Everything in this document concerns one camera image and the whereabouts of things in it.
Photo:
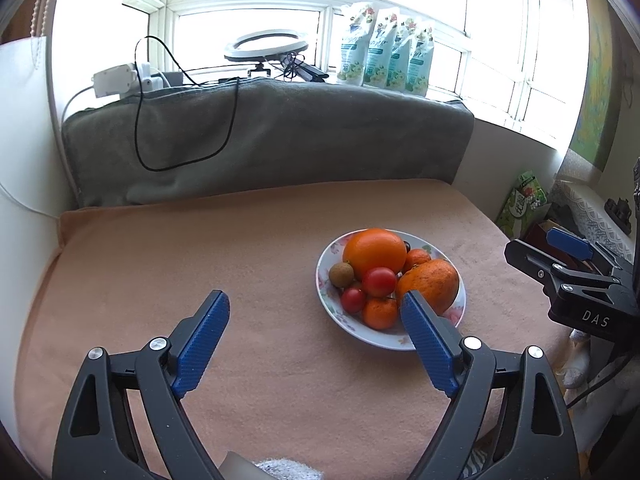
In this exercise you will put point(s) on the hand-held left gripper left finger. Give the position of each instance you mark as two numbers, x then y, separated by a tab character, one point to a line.
200	345

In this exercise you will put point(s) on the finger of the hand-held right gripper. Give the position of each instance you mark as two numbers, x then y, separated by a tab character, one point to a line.
570	245
540	265

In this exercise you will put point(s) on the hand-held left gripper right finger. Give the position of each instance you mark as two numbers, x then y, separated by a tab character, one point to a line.
430	345

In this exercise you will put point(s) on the small tangerine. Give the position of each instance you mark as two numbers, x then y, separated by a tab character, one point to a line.
417	259
380	314

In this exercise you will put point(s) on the bumpy large orange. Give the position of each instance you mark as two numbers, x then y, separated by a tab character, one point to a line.
432	282

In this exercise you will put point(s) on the larger red cherry tomato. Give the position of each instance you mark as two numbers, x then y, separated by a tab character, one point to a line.
380	281

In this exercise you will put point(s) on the smaller red cherry tomato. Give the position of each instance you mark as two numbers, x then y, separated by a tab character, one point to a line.
353	301

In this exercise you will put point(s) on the white floral bowl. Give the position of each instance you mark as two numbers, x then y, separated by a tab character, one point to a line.
332	305

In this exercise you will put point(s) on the smooth large orange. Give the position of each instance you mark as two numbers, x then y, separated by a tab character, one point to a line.
375	252

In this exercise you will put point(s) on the brown box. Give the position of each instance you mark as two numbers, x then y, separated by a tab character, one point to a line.
535	235

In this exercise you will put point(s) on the dark figurine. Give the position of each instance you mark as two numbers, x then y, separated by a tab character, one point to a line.
617	210

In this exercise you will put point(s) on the green packet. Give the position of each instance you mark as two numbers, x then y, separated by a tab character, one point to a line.
522	205

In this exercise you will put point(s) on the pink blanket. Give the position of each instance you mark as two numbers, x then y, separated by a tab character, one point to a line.
200	240

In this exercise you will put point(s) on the white fluffy sleeve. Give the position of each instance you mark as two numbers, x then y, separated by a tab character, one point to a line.
290	470

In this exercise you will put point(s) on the floral refill pouch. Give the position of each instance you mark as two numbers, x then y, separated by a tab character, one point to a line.
380	55
420	67
401	65
355	50

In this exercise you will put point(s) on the grey blanket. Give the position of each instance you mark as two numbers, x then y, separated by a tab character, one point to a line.
300	135

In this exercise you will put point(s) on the white cabinet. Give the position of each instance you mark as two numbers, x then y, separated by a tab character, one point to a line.
30	135

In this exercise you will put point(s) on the white plug adapter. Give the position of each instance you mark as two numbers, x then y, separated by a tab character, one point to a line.
145	72

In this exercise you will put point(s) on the white power strip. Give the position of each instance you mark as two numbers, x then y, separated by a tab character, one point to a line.
115	80

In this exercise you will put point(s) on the black folded tripod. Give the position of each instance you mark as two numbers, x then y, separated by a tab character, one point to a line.
312	74

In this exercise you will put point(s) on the green wall map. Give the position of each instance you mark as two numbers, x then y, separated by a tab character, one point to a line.
597	85

